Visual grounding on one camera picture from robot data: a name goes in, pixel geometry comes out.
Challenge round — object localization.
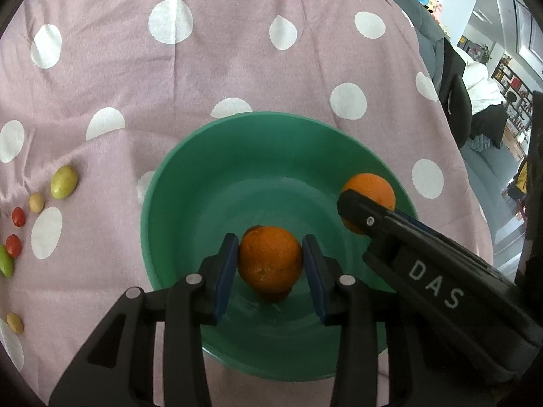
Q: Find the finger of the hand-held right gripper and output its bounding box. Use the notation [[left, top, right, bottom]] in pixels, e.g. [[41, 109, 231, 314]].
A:
[[392, 209, 434, 236], [337, 189, 401, 247]]

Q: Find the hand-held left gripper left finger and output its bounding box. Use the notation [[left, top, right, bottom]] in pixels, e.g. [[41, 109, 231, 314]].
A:
[[49, 233, 240, 407]]

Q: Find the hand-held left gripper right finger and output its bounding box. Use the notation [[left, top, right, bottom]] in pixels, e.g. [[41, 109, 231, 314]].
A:
[[302, 234, 426, 407]]

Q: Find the orange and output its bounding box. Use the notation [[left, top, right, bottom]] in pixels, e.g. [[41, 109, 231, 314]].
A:
[[238, 226, 304, 293], [244, 226, 294, 303], [341, 173, 396, 235]]

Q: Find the green bowl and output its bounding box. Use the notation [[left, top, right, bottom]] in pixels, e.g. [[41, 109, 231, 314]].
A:
[[140, 111, 418, 380]]

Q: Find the dark cloth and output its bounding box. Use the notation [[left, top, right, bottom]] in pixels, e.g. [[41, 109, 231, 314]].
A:
[[470, 103, 508, 150]]

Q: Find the black jacket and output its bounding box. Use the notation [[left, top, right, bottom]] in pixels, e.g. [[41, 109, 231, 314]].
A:
[[438, 37, 473, 150]]

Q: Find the white bedding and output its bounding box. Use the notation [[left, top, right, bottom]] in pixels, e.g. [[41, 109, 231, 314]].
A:
[[455, 46, 508, 114]]

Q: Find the wooden display shelf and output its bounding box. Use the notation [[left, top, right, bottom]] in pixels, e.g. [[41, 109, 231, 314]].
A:
[[491, 52, 535, 162]]

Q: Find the grey sofa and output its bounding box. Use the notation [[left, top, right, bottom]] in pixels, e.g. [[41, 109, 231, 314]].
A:
[[360, 0, 529, 191]]

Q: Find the yellow-green oval fruit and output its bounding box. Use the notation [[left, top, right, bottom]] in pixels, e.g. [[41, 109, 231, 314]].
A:
[[50, 165, 79, 199]]

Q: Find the pink polka dot tablecloth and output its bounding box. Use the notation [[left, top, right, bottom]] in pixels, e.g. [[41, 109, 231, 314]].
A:
[[0, 0, 495, 407]]

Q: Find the green oval fruit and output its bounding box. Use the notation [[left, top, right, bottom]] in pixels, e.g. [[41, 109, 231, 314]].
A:
[[0, 244, 15, 279]]

